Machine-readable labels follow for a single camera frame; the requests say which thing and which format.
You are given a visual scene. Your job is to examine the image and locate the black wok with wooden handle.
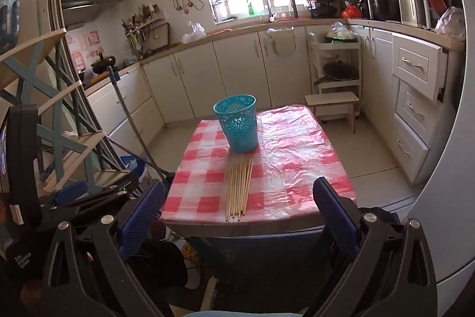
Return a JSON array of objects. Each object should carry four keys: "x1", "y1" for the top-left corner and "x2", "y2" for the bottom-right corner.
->
[{"x1": 89, "y1": 55, "x2": 117, "y2": 83}]

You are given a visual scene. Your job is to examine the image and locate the cream base kitchen cabinets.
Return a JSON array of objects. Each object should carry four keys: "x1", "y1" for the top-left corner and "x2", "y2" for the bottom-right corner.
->
[{"x1": 83, "y1": 22, "x2": 398, "y2": 154}]

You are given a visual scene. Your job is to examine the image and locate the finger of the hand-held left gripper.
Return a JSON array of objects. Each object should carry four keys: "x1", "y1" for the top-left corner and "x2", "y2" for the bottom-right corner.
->
[
  {"x1": 52, "y1": 179, "x2": 90, "y2": 207},
  {"x1": 37, "y1": 180, "x2": 140, "y2": 229}
]

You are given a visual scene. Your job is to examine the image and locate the red white checked tablecloth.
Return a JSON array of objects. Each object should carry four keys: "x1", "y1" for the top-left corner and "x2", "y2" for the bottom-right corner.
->
[{"x1": 159, "y1": 105, "x2": 357, "y2": 225}]

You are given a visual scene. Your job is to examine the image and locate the white refrigerator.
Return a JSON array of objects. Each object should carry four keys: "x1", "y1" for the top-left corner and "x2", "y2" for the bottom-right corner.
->
[{"x1": 406, "y1": 0, "x2": 475, "y2": 284}]

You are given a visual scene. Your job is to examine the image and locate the white hanging waste bin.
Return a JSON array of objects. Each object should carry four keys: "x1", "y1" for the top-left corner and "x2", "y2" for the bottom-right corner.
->
[{"x1": 265, "y1": 26, "x2": 297, "y2": 58}]

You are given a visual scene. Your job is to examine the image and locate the framed cutting board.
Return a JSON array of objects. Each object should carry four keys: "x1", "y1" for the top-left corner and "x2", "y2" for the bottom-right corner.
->
[{"x1": 148, "y1": 23, "x2": 171, "y2": 51}]

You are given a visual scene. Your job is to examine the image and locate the black toaster oven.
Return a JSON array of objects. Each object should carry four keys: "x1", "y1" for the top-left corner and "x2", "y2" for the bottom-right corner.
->
[{"x1": 338, "y1": 0, "x2": 366, "y2": 18}]

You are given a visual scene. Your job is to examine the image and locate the bowl of green vegetables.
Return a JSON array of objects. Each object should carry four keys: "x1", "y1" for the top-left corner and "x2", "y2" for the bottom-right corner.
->
[{"x1": 324, "y1": 22, "x2": 359, "y2": 43}]

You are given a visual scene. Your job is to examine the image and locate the pink wall decals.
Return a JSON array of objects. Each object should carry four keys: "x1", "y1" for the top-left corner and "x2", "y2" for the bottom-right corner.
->
[{"x1": 68, "y1": 30, "x2": 107, "y2": 73}]

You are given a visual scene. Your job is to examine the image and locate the low wooden table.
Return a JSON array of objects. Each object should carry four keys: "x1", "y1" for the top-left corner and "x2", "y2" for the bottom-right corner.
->
[{"x1": 163, "y1": 209, "x2": 357, "y2": 238}]

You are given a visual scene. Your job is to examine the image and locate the bundle of wooden chopsticks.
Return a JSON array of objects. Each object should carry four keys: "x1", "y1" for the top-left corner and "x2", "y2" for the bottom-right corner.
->
[{"x1": 224, "y1": 158, "x2": 255, "y2": 223}]

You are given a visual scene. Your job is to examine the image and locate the yellow patterned cloth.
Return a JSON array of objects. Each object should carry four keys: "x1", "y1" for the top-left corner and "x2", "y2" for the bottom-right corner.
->
[{"x1": 181, "y1": 242, "x2": 202, "y2": 263}]

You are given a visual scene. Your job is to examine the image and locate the cream step stool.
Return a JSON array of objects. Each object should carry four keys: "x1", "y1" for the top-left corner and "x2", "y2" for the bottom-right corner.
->
[{"x1": 304, "y1": 91, "x2": 361, "y2": 134}]

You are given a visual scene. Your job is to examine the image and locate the white kitchen trolley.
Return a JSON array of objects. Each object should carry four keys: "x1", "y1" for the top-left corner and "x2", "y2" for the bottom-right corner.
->
[{"x1": 307, "y1": 31, "x2": 362, "y2": 124}]

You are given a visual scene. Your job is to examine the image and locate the white kitchen appliance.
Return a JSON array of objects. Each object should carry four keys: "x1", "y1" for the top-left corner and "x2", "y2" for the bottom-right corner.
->
[{"x1": 394, "y1": 0, "x2": 425, "y2": 28}]

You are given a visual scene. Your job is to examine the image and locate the black cooker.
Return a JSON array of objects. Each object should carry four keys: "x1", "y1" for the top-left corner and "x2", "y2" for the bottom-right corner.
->
[{"x1": 372, "y1": 0, "x2": 399, "y2": 22}]

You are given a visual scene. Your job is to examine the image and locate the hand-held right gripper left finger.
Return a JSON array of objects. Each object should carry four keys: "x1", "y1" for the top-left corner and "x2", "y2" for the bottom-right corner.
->
[{"x1": 41, "y1": 179, "x2": 175, "y2": 317}]

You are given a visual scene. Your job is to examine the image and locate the red plastic bag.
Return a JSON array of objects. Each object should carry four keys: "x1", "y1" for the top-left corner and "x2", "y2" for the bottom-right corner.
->
[{"x1": 341, "y1": 3, "x2": 362, "y2": 20}]

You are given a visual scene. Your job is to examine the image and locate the cream blue folding shelf rack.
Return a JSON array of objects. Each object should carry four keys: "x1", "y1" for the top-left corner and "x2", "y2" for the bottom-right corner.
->
[{"x1": 0, "y1": 28, "x2": 140, "y2": 199}]

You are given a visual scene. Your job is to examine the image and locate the cream drawer unit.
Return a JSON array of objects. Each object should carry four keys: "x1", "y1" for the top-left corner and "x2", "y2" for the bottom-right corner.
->
[{"x1": 391, "y1": 33, "x2": 449, "y2": 184}]

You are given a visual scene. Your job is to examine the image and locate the wall utensil rack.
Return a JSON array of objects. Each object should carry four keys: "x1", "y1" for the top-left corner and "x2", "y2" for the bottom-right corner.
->
[{"x1": 122, "y1": 4, "x2": 166, "y2": 39}]

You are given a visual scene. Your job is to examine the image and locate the clear plastic bag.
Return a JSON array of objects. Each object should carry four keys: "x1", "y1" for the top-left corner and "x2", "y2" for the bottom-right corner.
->
[{"x1": 434, "y1": 7, "x2": 466, "y2": 41}]

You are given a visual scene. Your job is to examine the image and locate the blue perforated plastic basket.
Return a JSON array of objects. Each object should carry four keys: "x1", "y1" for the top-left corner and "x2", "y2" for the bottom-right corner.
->
[{"x1": 213, "y1": 94, "x2": 259, "y2": 153}]

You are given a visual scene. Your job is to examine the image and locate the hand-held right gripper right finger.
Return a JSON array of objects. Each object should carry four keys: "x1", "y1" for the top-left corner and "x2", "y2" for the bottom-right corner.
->
[{"x1": 308, "y1": 176, "x2": 439, "y2": 317}]

